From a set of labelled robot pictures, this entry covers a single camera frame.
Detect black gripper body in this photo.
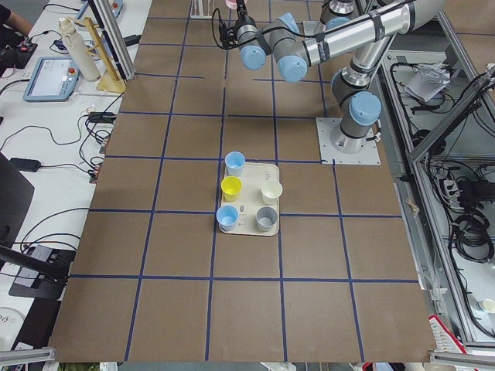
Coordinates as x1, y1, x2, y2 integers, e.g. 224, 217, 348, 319
234, 14, 258, 46

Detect pink cup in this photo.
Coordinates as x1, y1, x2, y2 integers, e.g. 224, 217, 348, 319
225, 0, 237, 10

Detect light blue cup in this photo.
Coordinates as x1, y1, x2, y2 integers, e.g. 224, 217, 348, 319
216, 205, 239, 231
224, 151, 245, 177

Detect yellow cup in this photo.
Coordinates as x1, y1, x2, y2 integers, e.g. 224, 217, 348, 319
220, 176, 242, 202

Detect cream white cup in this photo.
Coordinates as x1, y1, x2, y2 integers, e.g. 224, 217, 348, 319
261, 179, 283, 205

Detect grey cup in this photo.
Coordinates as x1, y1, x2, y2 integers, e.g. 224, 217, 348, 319
255, 206, 278, 232

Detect wooden stand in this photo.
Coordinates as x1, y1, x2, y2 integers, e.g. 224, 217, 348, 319
74, 17, 126, 94

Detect white water bottle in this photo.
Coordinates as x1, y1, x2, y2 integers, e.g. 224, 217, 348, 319
59, 18, 101, 82

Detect cream rabbit tray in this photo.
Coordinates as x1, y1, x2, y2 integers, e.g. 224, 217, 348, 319
219, 162, 279, 237

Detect blue teach pendant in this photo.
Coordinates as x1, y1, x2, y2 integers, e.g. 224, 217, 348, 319
23, 57, 80, 102

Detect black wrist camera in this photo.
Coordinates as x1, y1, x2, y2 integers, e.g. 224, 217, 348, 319
218, 22, 237, 50

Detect white wire cup rack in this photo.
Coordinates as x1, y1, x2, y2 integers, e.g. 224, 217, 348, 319
190, 0, 215, 19

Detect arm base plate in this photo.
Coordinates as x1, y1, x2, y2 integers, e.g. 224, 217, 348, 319
316, 117, 381, 166
303, 21, 327, 54

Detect aluminium frame post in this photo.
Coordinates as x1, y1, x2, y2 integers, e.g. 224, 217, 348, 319
88, 0, 135, 80

